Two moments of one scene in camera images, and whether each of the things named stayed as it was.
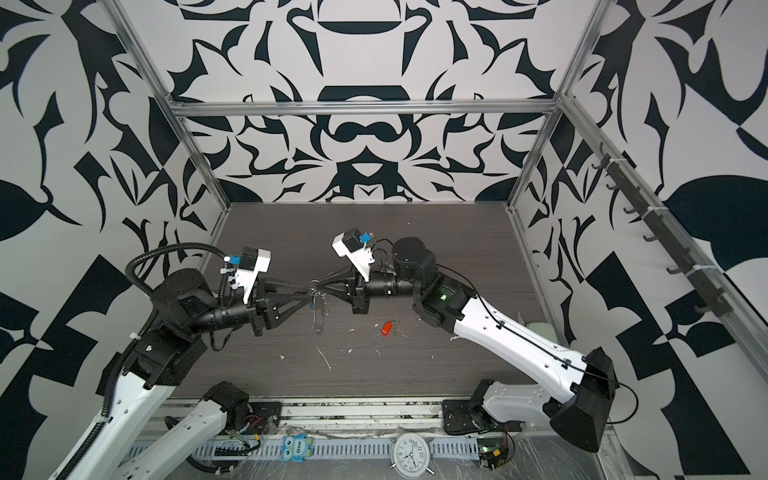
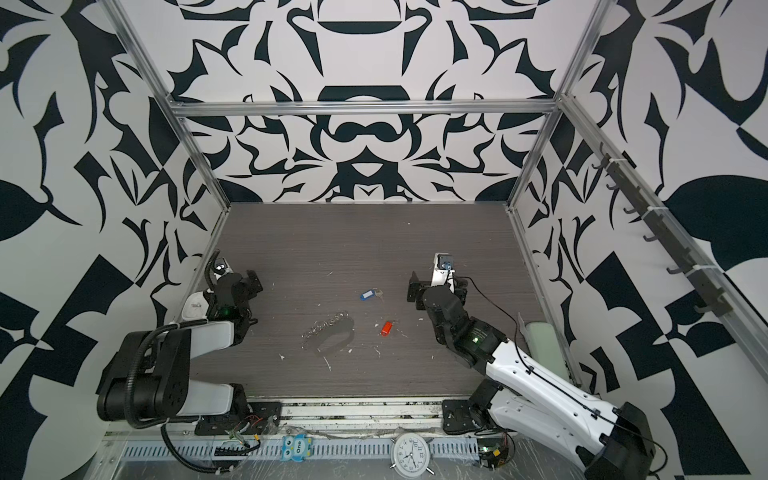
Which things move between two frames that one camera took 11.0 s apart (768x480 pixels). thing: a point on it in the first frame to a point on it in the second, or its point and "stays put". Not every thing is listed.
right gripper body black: [365, 295] to [424, 302]
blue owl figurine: [296, 448] stays put
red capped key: [386, 328] stays put
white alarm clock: [410, 455] stays put
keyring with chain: [318, 304] to [332, 336]
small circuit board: [492, 452] stays put
